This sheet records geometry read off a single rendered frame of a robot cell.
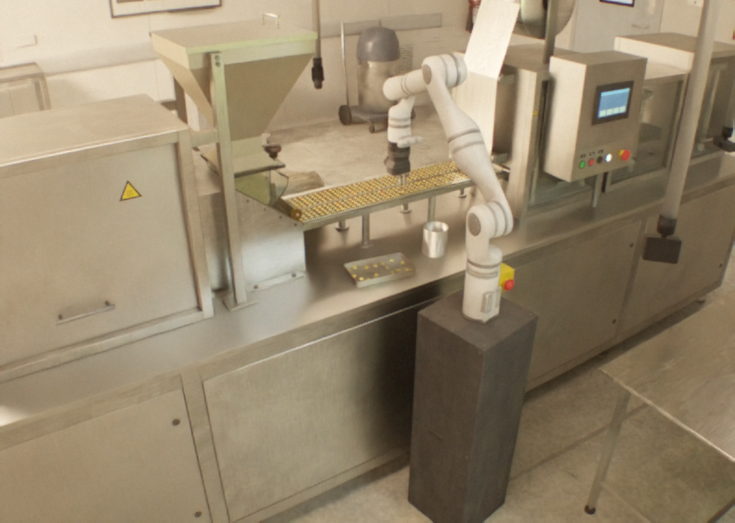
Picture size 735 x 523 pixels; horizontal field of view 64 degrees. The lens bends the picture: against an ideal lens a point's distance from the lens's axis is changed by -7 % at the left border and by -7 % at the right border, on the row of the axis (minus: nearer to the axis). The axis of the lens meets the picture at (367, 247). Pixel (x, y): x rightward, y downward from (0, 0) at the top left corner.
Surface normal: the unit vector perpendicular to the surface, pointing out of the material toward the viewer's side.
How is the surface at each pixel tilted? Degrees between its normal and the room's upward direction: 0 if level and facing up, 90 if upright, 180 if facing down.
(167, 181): 90
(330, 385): 90
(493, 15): 71
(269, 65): 114
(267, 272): 90
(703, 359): 0
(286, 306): 0
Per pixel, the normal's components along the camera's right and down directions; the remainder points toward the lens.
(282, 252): 0.54, 0.39
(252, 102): 0.49, 0.72
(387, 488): 0.00, -0.88
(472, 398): -0.74, 0.32
